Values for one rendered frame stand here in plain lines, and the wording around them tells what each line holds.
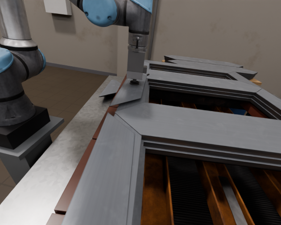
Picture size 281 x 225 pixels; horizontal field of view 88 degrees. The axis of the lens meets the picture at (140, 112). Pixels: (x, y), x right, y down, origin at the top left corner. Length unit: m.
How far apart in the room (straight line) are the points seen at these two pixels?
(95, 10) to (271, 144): 0.57
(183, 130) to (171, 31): 2.67
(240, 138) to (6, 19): 0.82
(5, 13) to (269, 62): 3.44
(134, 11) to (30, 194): 0.62
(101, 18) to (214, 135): 0.42
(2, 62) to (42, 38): 3.46
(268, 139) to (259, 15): 2.83
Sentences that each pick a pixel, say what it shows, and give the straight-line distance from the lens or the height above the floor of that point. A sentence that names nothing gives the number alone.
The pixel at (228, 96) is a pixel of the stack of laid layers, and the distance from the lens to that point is 0.88.
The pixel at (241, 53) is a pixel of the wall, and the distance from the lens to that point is 3.27.
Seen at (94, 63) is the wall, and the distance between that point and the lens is 3.48.
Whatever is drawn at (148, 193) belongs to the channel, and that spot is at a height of 0.68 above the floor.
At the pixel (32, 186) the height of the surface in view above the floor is 0.68.
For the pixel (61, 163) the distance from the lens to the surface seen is 0.58.
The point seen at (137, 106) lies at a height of 0.86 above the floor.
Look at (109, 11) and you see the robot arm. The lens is 0.43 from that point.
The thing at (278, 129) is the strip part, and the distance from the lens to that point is 0.65.
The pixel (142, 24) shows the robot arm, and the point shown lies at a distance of 0.57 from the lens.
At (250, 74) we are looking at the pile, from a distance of 1.47.
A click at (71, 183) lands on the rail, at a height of 0.83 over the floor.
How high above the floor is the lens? 1.11
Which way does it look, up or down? 32 degrees down
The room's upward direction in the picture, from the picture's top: 7 degrees clockwise
